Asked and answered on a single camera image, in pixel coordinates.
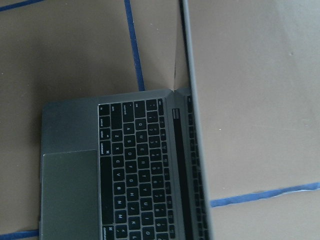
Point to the grey laptop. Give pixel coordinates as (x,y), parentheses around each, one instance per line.
(123,167)

